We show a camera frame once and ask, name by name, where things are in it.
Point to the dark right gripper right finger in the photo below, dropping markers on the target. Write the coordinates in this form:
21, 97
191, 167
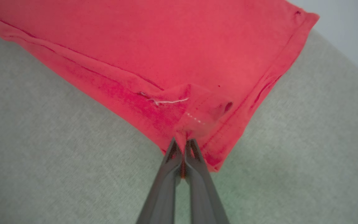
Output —
204, 193

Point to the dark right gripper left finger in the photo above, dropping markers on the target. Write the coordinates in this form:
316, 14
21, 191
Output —
163, 189

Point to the red and white garment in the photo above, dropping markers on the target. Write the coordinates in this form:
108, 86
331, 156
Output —
166, 46

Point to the grey fabric sofa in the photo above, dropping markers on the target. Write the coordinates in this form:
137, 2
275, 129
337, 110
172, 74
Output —
57, 155

